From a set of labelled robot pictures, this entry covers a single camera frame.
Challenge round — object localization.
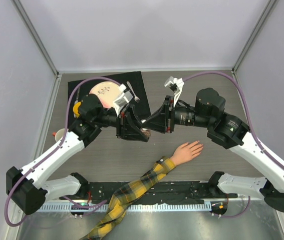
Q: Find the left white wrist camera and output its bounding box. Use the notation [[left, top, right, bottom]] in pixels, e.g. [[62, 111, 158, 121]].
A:
[[113, 84, 134, 116]]

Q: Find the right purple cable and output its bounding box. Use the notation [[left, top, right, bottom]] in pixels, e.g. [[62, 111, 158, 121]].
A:
[[183, 71, 284, 218]]

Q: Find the black cloth placemat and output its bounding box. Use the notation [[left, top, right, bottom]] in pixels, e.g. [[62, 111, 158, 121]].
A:
[[71, 71, 151, 119]]

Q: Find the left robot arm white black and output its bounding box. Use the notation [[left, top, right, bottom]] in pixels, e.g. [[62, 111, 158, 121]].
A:
[[6, 91, 149, 216]]

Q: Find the white cup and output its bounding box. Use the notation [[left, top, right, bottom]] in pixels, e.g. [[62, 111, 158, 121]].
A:
[[54, 128, 65, 142]]

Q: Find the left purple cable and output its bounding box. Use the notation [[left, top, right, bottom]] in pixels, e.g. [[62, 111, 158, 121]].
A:
[[4, 76, 122, 228]]

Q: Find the silver knife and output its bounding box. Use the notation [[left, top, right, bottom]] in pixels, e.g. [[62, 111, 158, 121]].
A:
[[74, 87, 81, 105]]

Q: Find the silver fork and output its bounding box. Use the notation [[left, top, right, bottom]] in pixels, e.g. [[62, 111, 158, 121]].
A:
[[126, 81, 140, 103]]

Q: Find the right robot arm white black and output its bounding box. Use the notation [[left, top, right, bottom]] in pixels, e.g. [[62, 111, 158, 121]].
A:
[[142, 88, 284, 213]]

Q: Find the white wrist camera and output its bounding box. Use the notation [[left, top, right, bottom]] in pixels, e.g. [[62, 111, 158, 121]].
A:
[[164, 76, 184, 106], [113, 84, 134, 116]]

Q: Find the yellow cup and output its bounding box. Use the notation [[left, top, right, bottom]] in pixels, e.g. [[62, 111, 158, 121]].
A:
[[73, 102, 81, 118]]

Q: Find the white slotted cable duct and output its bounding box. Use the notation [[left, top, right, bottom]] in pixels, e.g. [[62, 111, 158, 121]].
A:
[[36, 201, 212, 215]]

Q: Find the purple cable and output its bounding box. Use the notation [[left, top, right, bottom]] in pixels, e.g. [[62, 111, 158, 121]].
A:
[[4, 76, 122, 228], [183, 71, 284, 218]]

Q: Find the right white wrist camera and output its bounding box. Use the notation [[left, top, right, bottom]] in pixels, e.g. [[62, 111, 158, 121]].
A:
[[164, 76, 184, 106]]

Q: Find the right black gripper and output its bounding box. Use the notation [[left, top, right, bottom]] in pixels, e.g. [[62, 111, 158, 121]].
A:
[[142, 95, 213, 133]]

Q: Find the yellow plaid sleeve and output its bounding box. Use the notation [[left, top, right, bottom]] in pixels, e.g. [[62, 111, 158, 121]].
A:
[[82, 157, 176, 240]]

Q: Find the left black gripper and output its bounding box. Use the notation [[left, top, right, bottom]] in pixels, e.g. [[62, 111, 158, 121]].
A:
[[93, 103, 150, 141]]

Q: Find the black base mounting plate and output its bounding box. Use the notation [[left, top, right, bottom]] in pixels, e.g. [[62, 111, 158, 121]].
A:
[[59, 181, 238, 204]]

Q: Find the glitter nail polish bottle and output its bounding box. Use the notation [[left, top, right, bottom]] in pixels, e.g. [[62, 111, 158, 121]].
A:
[[141, 128, 151, 139]]

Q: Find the pink ceramic plate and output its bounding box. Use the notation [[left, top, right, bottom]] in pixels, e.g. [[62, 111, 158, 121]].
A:
[[89, 81, 121, 109]]

